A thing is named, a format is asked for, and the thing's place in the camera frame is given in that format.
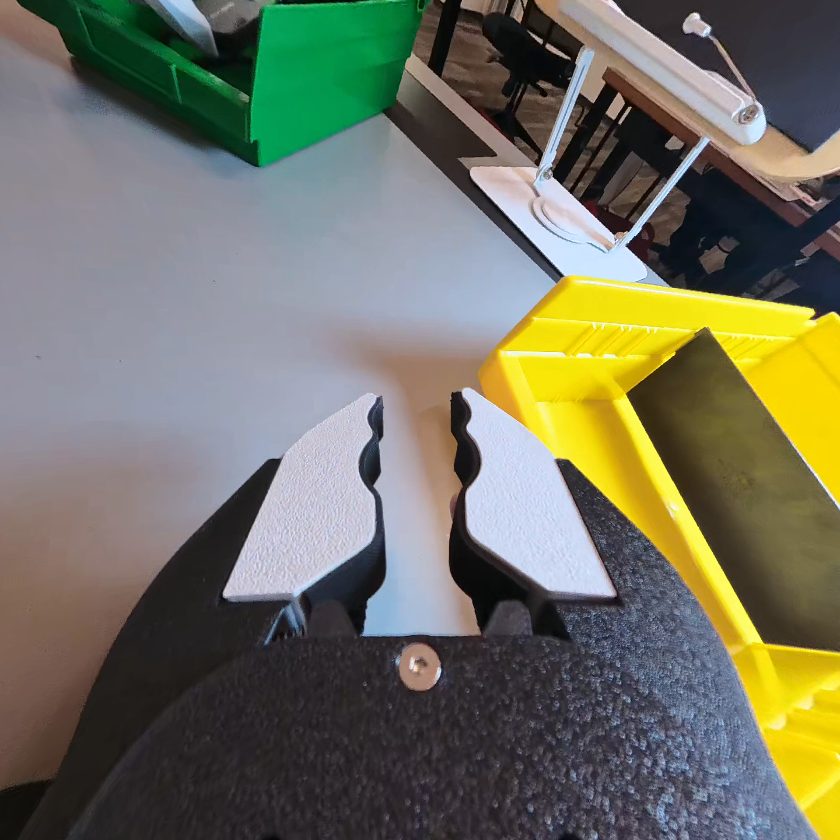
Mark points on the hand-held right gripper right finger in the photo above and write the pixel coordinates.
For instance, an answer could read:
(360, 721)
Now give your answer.
(525, 505)

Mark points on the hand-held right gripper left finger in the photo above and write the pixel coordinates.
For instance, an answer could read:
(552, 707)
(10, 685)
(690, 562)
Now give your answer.
(315, 505)

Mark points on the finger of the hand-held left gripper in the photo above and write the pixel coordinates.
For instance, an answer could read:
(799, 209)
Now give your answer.
(174, 16)

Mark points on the yellow plastic bin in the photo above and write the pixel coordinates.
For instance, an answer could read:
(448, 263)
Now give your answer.
(590, 446)

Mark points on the green plastic bin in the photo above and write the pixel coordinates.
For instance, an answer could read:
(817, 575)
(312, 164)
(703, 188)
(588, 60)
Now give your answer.
(328, 65)

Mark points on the white metal stand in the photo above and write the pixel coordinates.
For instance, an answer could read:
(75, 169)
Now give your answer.
(558, 210)

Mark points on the black office chair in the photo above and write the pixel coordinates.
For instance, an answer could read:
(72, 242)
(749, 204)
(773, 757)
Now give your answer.
(525, 46)

